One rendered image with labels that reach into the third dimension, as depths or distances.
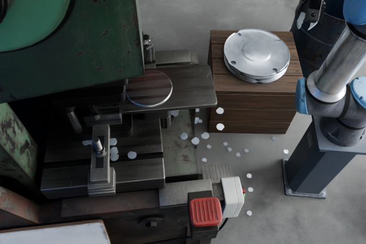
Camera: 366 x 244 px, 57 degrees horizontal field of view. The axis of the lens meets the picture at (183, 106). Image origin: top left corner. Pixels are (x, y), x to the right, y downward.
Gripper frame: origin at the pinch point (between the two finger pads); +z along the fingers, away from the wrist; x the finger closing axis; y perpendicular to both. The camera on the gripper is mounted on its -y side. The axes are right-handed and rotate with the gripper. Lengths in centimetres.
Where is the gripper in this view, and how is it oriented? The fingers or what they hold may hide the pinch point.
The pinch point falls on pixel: (304, 28)
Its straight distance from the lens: 145.7
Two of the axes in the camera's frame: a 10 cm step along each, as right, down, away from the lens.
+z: -0.1, 5.7, 8.2
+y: 1.9, -8.1, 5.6
